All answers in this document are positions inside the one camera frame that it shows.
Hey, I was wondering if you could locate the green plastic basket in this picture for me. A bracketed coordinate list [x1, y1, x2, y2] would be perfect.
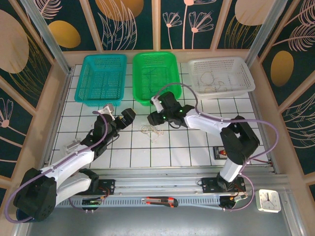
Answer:
[132, 51, 183, 107]

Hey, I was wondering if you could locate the red black utility knife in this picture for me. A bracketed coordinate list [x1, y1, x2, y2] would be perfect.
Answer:
[141, 196, 179, 208]

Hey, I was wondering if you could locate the thin red wire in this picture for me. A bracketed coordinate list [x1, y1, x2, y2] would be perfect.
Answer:
[251, 158, 273, 165]

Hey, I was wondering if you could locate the thin yellow cable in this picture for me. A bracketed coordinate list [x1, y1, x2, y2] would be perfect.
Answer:
[200, 71, 215, 85]
[205, 80, 227, 93]

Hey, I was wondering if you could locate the clear plastic piece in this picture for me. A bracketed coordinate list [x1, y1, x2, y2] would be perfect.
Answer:
[64, 139, 82, 151]

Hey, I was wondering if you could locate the purple sheathed cable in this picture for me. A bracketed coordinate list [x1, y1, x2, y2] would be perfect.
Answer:
[154, 83, 280, 212]
[4, 111, 110, 223]

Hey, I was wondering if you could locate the black controller with wires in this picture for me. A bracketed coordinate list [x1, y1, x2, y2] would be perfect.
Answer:
[220, 193, 249, 209]

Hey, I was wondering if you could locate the teal plastic basket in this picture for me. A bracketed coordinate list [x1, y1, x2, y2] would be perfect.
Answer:
[74, 54, 128, 107]

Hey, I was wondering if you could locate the small black circuit board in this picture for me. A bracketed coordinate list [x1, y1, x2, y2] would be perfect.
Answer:
[82, 198, 103, 207]

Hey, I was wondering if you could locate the aluminium mounting rail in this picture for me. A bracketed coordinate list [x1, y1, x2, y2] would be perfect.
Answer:
[23, 167, 290, 197]

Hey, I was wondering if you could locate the dark blue mug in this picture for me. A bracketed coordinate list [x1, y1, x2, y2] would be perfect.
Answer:
[16, 208, 35, 223]

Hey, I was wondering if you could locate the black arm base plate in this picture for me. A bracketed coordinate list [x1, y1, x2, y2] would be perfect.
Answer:
[201, 177, 247, 194]
[70, 178, 116, 197]

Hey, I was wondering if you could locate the white plastic basket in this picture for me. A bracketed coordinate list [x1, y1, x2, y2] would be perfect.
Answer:
[187, 56, 256, 99]

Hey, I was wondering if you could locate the white square clock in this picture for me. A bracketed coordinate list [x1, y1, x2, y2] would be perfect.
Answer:
[255, 189, 282, 213]

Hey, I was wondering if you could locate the aluminium frame post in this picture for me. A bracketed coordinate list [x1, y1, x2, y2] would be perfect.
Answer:
[245, 0, 288, 65]
[20, 0, 73, 74]

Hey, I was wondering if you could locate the grey slotted cable duct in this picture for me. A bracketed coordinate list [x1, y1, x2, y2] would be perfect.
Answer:
[55, 197, 222, 207]

